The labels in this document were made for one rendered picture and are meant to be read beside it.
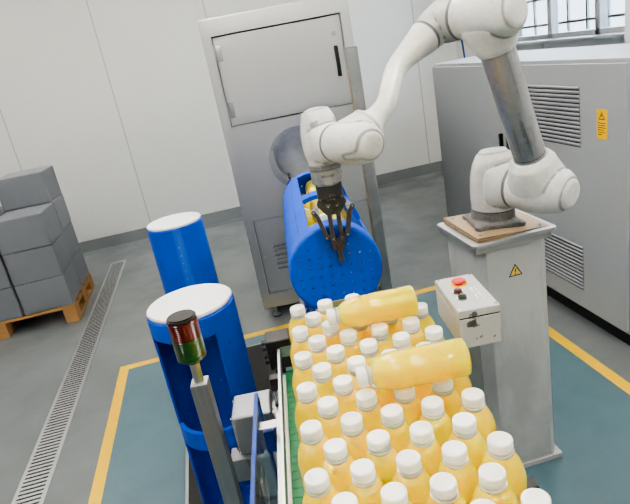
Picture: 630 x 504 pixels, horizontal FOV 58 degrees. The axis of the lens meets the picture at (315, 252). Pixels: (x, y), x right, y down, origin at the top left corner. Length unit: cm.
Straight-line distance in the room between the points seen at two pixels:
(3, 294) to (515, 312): 400
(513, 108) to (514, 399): 113
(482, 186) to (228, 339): 102
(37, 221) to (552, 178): 388
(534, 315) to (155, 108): 519
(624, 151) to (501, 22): 146
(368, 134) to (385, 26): 565
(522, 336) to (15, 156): 578
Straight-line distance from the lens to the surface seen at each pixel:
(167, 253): 293
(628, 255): 316
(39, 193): 525
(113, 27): 670
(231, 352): 187
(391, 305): 131
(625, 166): 302
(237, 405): 162
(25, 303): 513
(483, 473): 92
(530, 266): 218
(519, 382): 237
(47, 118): 683
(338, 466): 101
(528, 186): 195
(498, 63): 178
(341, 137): 143
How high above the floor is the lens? 172
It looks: 19 degrees down
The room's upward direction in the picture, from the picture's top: 11 degrees counter-clockwise
